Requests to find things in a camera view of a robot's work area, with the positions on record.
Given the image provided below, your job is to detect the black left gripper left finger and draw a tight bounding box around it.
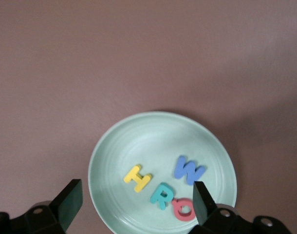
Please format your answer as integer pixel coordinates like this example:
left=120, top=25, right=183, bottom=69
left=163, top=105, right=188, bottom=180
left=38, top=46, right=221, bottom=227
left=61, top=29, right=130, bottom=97
left=0, top=179, right=84, bottom=234

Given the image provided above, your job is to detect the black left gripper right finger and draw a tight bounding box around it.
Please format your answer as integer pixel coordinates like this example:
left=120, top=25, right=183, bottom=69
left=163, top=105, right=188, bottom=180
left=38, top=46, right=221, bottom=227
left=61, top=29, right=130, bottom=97
left=187, top=181, right=292, bottom=234

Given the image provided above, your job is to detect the red capital letter Q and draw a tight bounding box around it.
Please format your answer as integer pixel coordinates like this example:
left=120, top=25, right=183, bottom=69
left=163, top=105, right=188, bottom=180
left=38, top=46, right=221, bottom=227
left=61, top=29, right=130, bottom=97
left=172, top=197, right=197, bottom=222

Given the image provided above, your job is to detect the blue capital letter W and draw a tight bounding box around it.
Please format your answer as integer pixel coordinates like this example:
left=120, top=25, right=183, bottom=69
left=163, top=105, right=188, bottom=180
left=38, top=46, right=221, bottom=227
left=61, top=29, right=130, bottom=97
left=173, top=155, right=206, bottom=186

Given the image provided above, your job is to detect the teal capital letter R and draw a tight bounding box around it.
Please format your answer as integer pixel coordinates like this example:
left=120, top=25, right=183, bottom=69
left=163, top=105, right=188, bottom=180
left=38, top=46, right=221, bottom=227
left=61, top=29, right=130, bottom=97
left=149, top=182, right=176, bottom=210

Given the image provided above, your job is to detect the yellow capital letter H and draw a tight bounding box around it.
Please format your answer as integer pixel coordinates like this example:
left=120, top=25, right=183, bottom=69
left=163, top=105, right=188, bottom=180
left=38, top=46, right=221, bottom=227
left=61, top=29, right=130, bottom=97
left=123, top=164, right=153, bottom=194

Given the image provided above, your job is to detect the green plate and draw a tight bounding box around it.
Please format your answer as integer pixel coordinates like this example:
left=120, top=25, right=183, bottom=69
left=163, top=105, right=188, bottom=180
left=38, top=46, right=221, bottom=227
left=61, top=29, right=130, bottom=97
left=88, top=111, right=238, bottom=234

